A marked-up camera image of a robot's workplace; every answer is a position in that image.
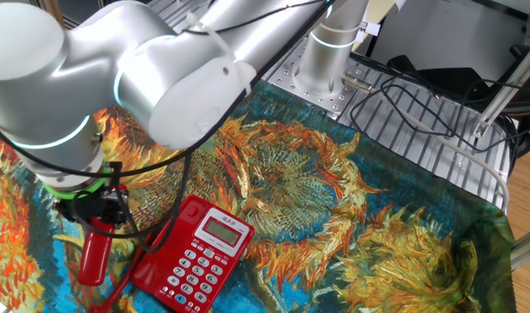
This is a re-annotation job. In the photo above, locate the black gripper body green ring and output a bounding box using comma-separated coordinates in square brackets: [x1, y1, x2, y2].
[42, 163, 129, 225]

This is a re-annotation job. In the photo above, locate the grey white table cable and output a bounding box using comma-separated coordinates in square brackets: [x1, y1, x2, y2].
[342, 73, 511, 212]

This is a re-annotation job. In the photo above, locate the black table cable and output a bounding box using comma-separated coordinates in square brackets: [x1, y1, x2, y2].
[349, 51, 530, 154]

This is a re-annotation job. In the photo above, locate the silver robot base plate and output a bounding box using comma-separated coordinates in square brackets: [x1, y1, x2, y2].
[267, 38, 379, 118]

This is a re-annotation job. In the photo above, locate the red telephone handset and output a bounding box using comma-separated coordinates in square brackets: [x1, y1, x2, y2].
[76, 216, 116, 287]

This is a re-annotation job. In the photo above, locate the white paper tag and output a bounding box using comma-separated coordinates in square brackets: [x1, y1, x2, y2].
[354, 19, 382, 43]

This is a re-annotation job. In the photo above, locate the red telephone base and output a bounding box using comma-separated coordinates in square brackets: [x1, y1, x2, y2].
[130, 194, 256, 313]

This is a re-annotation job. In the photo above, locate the sunflower painting tablecloth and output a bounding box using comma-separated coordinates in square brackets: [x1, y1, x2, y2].
[0, 80, 518, 313]

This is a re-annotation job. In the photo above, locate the aluminium frame bar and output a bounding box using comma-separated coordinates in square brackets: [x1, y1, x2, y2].
[472, 41, 530, 139]
[510, 225, 530, 271]

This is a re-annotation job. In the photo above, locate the black looped gripper cable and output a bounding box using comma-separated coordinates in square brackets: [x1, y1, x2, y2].
[71, 151, 193, 255]

